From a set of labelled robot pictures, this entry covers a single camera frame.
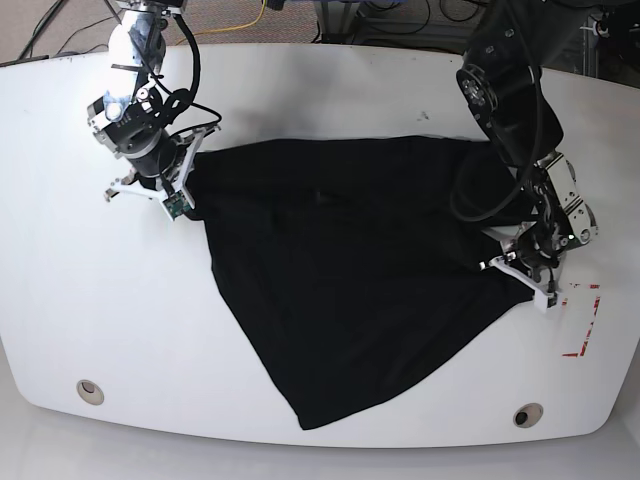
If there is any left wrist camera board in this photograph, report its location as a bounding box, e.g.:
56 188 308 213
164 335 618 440
534 294 557 313

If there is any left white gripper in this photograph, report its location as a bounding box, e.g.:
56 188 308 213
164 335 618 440
480 224 558 302

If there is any black t-shirt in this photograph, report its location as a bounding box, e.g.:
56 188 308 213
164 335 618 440
188 136 533 430

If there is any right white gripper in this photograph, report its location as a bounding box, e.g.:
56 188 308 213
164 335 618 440
104 123 219 210

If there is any left table cable grommet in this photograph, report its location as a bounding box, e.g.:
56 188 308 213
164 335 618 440
76 380 105 406

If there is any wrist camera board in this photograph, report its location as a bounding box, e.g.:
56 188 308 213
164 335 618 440
534 294 557 313
162 191 193 221

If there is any black cable on floor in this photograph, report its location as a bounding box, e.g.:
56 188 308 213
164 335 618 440
19 0 136 59

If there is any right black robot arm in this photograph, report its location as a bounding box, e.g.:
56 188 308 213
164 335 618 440
87 1 222 220

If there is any right table cable grommet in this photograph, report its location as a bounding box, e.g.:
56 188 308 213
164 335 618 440
513 403 544 429

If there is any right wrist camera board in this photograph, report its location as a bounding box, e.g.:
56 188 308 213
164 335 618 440
162 191 193 221

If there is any yellow cable on floor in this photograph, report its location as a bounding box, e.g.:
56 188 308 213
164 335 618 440
180 0 265 46

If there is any table cable grommet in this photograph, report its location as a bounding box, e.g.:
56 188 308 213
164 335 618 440
76 380 105 406
513 403 544 429

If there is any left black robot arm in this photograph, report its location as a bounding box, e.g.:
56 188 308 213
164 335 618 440
450 1 598 311

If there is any red tape rectangle marking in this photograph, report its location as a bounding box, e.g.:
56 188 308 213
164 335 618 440
558 283 602 359

